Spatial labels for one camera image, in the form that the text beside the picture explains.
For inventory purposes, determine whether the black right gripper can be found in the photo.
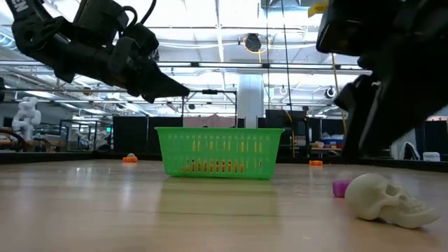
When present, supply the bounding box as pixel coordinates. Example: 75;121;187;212
316;0;448;162

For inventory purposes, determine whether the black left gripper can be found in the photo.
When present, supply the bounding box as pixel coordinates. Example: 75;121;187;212
41;23;190;104

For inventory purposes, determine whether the purple plastic toy figure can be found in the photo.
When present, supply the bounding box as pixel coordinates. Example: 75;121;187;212
332;179;352;198

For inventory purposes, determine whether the black partition panel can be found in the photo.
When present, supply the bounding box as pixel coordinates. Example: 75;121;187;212
111;115;183;155
424;118;448;162

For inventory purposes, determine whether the white jacket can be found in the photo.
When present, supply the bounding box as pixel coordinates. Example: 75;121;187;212
400;141;421;161

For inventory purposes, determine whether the blue white storage tub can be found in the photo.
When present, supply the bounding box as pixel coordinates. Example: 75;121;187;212
321;132;346;148

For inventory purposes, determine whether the pink backdrop sheet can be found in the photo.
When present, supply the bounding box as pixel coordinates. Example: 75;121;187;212
182;113;239;129

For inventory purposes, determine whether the green plastic basket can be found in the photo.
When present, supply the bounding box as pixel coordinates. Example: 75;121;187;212
155;126;285;181

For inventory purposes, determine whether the wooden top desk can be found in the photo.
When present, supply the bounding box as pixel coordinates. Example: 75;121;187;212
310;146;346;157

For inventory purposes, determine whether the black metal gantry frame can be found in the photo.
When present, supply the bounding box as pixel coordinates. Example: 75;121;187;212
180;89;239;129

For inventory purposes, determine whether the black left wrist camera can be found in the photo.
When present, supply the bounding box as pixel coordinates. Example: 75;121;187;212
72;0;129;38

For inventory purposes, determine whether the yellow cable tag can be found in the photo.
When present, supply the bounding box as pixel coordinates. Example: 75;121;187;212
307;1;330;18

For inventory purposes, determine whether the black curved hose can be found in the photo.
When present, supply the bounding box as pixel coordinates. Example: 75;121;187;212
0;127;26;152

